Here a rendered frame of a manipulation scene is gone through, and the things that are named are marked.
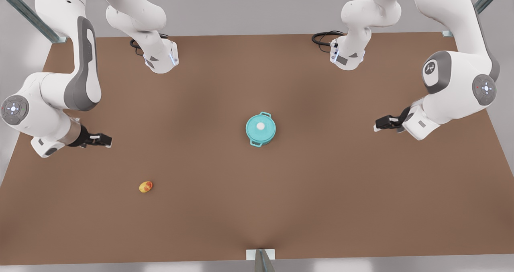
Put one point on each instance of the yellow red potato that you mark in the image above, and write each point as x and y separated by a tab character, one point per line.
145	187

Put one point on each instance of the teal cooking pot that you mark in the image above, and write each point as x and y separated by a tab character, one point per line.
260	129

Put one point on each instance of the silver frame post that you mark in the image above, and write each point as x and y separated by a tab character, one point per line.
28	13
262	260
484	1

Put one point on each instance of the teal pot lid white knob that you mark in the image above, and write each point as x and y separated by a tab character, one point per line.
260	126

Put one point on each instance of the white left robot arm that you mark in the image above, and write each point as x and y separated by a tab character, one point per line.
453	71

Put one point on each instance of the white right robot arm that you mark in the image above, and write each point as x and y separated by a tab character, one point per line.
80	75

